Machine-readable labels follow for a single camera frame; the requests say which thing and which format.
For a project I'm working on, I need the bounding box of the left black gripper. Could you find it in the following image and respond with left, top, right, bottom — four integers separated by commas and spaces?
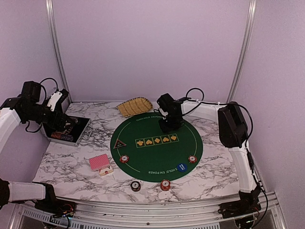
24, 104, 75, 132

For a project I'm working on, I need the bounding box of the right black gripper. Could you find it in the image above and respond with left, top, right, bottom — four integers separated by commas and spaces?
159, 114, 182, 133

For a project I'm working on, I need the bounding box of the red backed card deck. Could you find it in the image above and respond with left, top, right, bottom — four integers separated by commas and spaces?
89, 154, 110, 171

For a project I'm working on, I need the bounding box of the triangular all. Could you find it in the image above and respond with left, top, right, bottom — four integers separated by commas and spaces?
113, 139, 126, 149

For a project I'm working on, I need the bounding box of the red poker chip stack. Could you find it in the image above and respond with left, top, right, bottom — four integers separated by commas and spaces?
160, 179, 171, 191

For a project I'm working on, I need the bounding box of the black poker chip stack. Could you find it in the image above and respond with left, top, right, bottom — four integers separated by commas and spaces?
130, 181, 141, 192

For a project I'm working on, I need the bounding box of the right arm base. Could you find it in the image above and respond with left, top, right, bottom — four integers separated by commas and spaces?
218, 186, 262, 219

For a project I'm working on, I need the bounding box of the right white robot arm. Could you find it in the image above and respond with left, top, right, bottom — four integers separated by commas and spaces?
157, 94, 261, 214

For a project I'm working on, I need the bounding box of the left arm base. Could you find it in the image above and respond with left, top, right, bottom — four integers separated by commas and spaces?
35, 182, 76, 217

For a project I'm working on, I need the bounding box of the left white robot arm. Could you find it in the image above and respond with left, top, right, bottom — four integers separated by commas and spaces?
0, 95, 76, 212

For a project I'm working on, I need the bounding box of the aluminium poker case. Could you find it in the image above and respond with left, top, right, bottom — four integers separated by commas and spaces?
40, 102, 94, 147

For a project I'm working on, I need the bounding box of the orange purple chip row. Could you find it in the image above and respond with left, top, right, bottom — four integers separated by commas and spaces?
51, 132, 73, 142

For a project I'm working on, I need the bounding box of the woven bamboo tray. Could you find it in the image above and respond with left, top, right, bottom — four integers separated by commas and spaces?
117, 97, 153, 117

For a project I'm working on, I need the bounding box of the green round poker mat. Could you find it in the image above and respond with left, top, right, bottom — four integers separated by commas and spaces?
110, 112, 203, 183

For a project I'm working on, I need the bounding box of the blue small blind button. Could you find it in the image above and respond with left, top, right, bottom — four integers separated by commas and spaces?
177, 163, 188, 172

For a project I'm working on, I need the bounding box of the ace card box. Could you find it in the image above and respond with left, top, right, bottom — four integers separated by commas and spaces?
98, 166, 113, 177

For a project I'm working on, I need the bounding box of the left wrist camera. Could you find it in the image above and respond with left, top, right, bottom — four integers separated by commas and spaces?
47, 89, 69, 112

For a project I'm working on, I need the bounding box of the left aluminium frame post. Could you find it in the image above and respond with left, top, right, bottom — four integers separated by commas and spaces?
45, 0, 69, 91

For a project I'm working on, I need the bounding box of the aluminium frame post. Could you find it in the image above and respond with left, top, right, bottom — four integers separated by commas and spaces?
226, 0, 257, 103
45, 0, 69, 91

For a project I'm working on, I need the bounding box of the front aluminium rail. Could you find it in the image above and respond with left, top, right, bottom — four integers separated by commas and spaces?
9, 190, 286, 229

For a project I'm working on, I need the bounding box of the right aluminium frame post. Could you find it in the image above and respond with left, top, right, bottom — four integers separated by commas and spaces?
226, 0, 257, 103

